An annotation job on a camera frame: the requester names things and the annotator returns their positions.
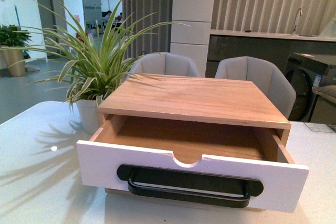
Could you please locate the white drawer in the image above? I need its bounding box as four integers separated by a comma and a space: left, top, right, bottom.
77, 115, 309, 212

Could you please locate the black drawer handle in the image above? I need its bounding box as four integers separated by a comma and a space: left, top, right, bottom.
117, 164, 264, 208

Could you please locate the wooden two-drawer cabinet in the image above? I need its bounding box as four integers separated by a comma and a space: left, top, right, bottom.
97, 73, 292, 212

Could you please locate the left grey chair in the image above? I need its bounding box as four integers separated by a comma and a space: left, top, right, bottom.
129, 52, 201, 77

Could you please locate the grey chair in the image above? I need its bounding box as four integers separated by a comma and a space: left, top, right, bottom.
129, 52, 201, 77
215, 56, 296, 118

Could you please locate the white plant pot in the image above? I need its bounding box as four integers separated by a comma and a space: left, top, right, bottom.
75, 100, 99, 135

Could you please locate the green spider plant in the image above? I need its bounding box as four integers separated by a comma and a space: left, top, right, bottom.
0, 0, 192, 115

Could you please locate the right grey chair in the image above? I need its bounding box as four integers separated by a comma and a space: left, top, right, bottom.
215, 56, 296, 118

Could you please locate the white refrigerator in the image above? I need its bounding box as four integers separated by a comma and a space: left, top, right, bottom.
170, 0, 214, 77

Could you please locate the dark kitchen counter cabinet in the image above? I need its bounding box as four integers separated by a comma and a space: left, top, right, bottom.
205, 30, 335, 78

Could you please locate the dark washing machine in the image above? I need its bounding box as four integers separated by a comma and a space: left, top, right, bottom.
285, 53, 335, 122

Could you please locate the table power socket panel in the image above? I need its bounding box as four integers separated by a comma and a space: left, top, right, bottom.
304, 122, 335, 133

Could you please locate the chrome kitchen faucet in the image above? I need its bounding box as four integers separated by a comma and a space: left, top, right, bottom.
291, 7, 303, 35

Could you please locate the gold floor planter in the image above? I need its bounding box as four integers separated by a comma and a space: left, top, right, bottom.
1, 47, 25, 77

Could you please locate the background potted plant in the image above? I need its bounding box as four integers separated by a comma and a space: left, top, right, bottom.
1, 25, 32, 51

